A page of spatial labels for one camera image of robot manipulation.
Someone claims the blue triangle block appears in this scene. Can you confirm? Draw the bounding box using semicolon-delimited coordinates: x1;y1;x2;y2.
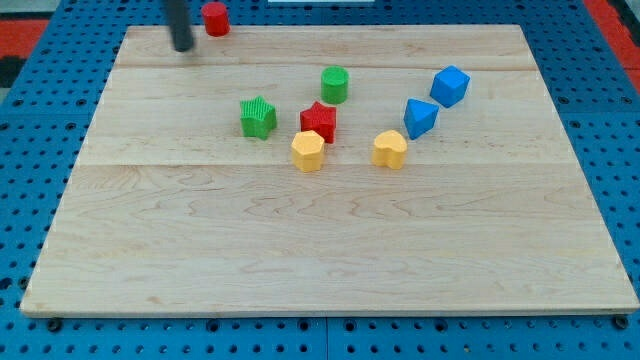
403;98;439;140

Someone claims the blue cube block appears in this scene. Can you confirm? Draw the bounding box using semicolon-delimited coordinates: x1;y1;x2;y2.
429;65;470;108

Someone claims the yellow hexagon block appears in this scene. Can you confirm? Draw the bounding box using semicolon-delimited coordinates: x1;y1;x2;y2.
291;130;325;172

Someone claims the light wooden board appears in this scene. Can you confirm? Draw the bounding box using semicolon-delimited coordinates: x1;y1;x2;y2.
21;25;639;318

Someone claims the red star block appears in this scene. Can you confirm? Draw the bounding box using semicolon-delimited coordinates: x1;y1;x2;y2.
299;102;337;144

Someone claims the yellow heart block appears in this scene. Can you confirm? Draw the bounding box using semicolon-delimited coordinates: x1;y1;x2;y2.
371;130;408;170

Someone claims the green star block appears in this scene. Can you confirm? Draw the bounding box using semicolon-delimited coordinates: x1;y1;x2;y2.
240;96;277;140

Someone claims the green cylinder block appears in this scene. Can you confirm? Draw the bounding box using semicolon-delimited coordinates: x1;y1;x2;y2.
321;66;349;104

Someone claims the red cylinder block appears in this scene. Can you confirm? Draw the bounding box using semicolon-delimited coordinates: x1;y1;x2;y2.
201;1;231;37

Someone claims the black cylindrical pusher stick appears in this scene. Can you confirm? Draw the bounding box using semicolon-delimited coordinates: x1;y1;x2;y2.
163;0;194;52

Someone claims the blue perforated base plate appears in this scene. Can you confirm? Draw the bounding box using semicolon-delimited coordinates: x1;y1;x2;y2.
1;0;639;359

